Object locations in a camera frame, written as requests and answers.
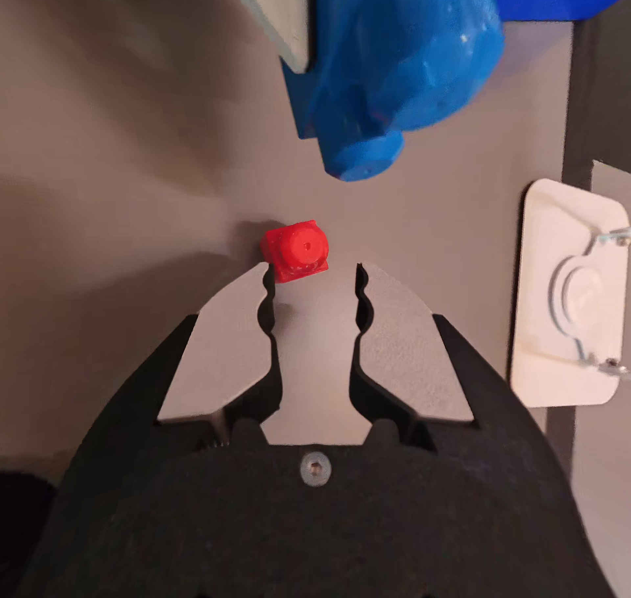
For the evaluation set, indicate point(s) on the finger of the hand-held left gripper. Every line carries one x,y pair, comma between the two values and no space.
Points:
281,6

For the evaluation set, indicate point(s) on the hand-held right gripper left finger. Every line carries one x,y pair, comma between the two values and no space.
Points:
217,361

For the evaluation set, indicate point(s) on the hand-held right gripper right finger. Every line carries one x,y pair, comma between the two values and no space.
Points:
414,361

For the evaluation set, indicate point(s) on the blue two-stud mega block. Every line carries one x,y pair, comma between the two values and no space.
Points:
394,65

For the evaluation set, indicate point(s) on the red one-stud mega block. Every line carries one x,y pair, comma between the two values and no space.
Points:
296,253

